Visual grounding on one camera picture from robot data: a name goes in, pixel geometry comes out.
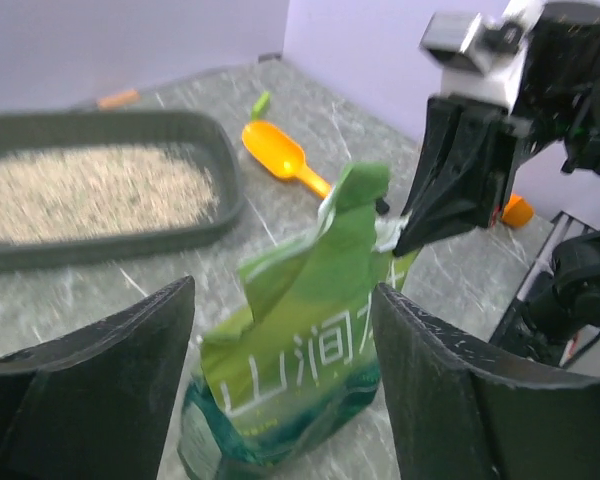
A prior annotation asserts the beige cat litter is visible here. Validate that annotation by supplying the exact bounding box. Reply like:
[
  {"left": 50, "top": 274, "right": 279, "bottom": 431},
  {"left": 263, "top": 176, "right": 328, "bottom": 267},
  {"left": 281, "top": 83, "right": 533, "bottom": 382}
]
[{"left": 0, "top": 144, "right": 219, "bottom": 245}]

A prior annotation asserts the yellow plastic scoop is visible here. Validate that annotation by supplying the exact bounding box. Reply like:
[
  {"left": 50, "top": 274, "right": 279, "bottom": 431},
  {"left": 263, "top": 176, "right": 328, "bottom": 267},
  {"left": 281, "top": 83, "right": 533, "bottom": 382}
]
[{"left": 241, "top": 120, "right": 331, "bottom": 198}]

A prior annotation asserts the dark grey litter box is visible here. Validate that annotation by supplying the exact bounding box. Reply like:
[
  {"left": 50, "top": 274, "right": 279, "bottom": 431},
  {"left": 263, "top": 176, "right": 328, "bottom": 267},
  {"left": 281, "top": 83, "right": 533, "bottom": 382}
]
[{"left": 0, "top": 110, "right": 245, "bottom": 271}]

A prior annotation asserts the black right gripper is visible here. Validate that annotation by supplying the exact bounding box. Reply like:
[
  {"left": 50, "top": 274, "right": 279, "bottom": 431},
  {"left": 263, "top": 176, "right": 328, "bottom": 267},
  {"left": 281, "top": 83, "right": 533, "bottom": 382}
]
[{"left": 393, "top": 1, "right": 600, "bottom": 257}]

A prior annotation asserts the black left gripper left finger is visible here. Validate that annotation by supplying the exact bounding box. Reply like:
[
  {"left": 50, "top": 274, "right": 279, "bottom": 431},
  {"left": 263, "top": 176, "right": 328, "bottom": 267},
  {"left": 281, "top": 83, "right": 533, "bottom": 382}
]
[{"left": 0, "top": 276, "right": 195, "bottom": 479}]

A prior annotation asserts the orange plastic carrot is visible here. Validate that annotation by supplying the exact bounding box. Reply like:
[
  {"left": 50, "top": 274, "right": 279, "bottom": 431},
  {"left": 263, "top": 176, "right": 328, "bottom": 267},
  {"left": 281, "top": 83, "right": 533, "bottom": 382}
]
[{"left": 500, "top": 194, "right": 534, "bottom": 229}]

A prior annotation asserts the small orange block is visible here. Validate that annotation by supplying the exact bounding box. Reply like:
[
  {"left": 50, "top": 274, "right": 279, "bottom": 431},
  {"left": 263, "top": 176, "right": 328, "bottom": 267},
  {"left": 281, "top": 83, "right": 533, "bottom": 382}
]
[{"left": 96, "top": 89, "right": 140, "bottom": 110}]

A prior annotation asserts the small green block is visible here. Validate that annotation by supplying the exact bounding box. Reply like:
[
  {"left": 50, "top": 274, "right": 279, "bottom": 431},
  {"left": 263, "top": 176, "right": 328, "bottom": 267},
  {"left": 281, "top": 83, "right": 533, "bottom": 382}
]
[{"left": 251, "top": 91, "right": 271, "bottom": 120}]

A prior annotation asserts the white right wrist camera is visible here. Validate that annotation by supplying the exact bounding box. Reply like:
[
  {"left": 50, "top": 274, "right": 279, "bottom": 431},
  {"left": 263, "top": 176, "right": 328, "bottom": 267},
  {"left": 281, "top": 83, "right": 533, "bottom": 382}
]
[{"left": 420, "top": 1, "right": 545, "bottom": 111}]

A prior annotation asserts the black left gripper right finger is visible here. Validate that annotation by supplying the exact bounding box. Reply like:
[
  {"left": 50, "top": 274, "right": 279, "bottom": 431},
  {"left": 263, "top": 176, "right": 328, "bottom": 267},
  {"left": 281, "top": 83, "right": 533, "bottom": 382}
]
[{"left": 371, "top": 284, "right": 600, "bottom": 479}]

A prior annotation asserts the green litter bag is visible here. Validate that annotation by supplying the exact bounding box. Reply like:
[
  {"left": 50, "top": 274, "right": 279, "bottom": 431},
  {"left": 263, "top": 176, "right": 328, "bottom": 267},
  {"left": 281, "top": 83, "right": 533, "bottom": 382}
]
[{"left": 178, "top": 163, "right": 415, "bottom": 479}]

